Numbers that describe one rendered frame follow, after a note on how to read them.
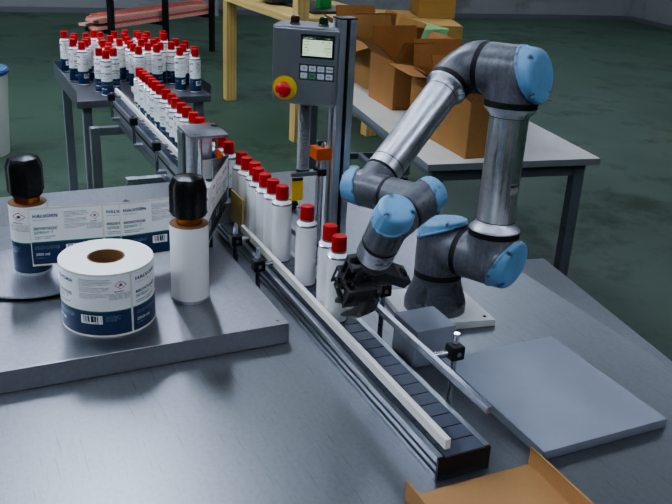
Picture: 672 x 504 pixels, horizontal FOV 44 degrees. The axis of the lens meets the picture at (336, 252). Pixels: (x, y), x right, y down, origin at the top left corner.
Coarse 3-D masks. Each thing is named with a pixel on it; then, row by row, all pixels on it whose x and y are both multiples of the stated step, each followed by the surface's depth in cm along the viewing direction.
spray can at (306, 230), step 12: (312, 204) 201; (300, 216) 200; (312, 216) 200; (300, 228) 200; (312, 228) 200; (300, 240) 201; (312, 240) 201; (300, 252) 202; (312, 252) 202; (300, 264) 203; (312, 264) 204; (300, 276) 204; (312, 276) 205
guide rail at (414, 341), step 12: (384, 312) 177; (396, 324) 172; (408, 336) 168; (420, 348) 164; (432, 360) 160; (444, 372) 157; (456, 384) 153; (468, 396) 150; (480, 396) 148; (480, 408) 147
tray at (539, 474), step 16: (528, 464) 152; (544, 464) 148; (480, 480) 147; (496, 480) 147; (512, 480) 147; (528, 480) 148; (544, 480) 148; (560, 480) 144; (416, 496) 138; (432, 496) 142; (448, 496) 143; (464, 496) 143; (480, 496) 143; (496, 496) 143; (512, 496) 143; (528, 496) 144; (544, 496) 144; (560, 496) 144; (576, 496) 141
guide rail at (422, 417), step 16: (256, 240) 223; (272, 256) 214; (288, 272) 205; (304, 288) 197; (320, 304) 190; (336, 320) 183; (384, 384) 163; (400, 400) 157; (416, 416) 152; (432, 432) 148; (448, 448) 145
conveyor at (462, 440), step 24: (288, 264) 218; (312, 288) 205; (312, 312) 193; (336, 336) 183; (360, 336) 184; (360, 360) 174; (384, 360) 175; (408, 384) 167; (432, 408) 159; (456, 432) 152
